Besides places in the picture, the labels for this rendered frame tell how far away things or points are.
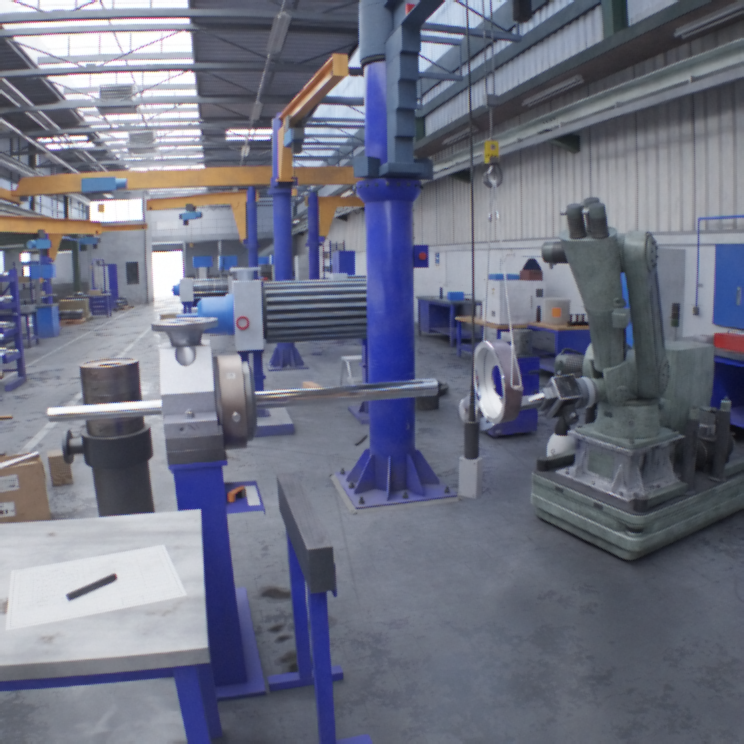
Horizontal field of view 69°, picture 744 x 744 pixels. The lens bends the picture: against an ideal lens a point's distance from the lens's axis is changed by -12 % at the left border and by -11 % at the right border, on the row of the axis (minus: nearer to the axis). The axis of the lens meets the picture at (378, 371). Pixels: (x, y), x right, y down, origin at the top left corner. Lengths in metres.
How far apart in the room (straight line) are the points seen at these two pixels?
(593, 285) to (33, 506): 3.57
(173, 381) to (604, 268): 1.93
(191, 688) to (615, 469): 2.76
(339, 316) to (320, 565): 4.47
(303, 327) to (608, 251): 3.71
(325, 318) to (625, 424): 3.35
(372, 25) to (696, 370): 3.13
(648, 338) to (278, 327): 3.74
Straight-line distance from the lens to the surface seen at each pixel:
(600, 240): 2.85
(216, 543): 2.22
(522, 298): 9.10
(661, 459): 3.76
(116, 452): 3.73
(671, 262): 7.15
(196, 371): 2.21
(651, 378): 3.39
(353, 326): 6.02
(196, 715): 1.46
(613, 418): 3.60
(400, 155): 3.89
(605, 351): 3.11
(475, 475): 1.85
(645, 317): 3.15
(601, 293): 2.94
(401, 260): 4.01
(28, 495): 4.22
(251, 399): 2.26
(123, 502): 3.87
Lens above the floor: 1.61
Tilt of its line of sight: 10 degrees down
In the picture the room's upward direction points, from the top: 1 degrees counter-clockwise
